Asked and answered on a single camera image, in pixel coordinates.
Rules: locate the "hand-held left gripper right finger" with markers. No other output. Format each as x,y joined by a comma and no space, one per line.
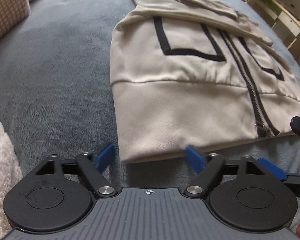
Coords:
195,157

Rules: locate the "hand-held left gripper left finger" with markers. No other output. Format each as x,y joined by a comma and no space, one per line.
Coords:
105,156

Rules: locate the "grey-blue bed blanket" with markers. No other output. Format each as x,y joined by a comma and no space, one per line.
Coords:
52,80

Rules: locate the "white fluffy cloth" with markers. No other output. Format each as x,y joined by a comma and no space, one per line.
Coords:
2,167

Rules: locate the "beige zip jacket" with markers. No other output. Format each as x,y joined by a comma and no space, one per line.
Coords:
177,100

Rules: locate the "white wooden desk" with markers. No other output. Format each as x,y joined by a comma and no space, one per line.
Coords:
285,20

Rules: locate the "pink checked blanket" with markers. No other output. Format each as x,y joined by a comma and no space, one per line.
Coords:
5,12

